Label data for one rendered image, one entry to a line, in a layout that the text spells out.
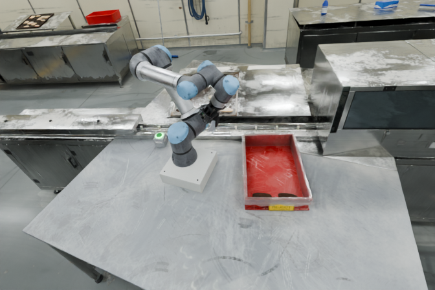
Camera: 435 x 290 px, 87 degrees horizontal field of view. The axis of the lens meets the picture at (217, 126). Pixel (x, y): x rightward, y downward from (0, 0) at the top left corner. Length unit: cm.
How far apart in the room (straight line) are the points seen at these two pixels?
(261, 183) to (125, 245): 75
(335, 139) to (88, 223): 140
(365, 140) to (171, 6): 449
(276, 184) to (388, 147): 66
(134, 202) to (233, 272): 63
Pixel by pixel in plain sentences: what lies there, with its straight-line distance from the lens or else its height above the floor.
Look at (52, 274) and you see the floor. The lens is 248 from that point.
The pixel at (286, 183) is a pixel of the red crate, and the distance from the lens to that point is 135.
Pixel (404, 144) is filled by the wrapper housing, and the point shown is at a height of 92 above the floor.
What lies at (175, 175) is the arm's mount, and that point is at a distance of 132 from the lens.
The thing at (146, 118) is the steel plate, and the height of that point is 82.
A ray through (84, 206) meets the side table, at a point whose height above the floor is 82.
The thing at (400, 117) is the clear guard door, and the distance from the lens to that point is 148.
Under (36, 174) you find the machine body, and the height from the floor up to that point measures 37.
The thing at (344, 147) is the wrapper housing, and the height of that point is 89.
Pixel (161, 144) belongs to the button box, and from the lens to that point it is 160.
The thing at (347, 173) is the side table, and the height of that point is 82.
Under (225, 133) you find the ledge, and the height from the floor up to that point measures 86.
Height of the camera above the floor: 190
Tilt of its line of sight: 40 degrees down
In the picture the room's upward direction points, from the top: 7 degrees counter-clockwise
